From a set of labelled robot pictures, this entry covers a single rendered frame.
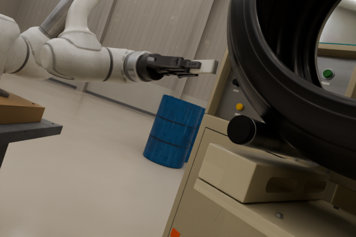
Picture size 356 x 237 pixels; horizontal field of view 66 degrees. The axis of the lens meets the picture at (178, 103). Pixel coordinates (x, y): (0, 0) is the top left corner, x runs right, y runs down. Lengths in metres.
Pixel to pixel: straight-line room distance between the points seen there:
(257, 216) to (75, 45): 0.58
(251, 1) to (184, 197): 0.99
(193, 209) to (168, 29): 10.93
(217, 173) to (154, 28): 11.64
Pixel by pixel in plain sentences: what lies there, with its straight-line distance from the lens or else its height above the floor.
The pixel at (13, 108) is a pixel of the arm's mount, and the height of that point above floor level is 0.71.
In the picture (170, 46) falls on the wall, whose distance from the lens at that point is 11.70.
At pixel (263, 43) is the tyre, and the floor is 1.03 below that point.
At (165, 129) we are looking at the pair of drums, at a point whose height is 0.48.
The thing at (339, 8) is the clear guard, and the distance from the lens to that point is 1.18.
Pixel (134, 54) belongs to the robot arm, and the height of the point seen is 1.00.
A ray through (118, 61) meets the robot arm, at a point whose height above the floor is 0.96.
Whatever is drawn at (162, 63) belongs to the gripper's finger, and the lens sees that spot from 0.66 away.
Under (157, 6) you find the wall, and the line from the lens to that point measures 12.29.
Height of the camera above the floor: 0.91
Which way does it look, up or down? level
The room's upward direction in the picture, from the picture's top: 19 degrees clockwise
